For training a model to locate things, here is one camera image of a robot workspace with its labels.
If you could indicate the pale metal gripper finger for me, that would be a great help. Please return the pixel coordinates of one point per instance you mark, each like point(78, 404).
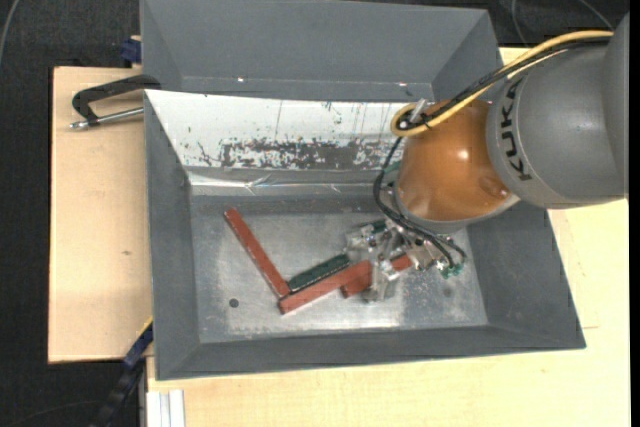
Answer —
point(380, 282)
point(361, 241)

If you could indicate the red-brown flat block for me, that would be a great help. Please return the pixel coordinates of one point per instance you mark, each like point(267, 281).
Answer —
point(255, 250)
point(356, 286)
point(320, 293)

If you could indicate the dark green flat block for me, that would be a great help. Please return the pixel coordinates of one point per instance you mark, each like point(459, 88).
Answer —
point(317, 273)

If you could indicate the grey metal bin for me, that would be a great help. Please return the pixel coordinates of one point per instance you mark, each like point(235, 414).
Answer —
point(310, 40)

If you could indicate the pale cardboard board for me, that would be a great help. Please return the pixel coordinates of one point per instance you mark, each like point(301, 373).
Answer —
point(100, 225)

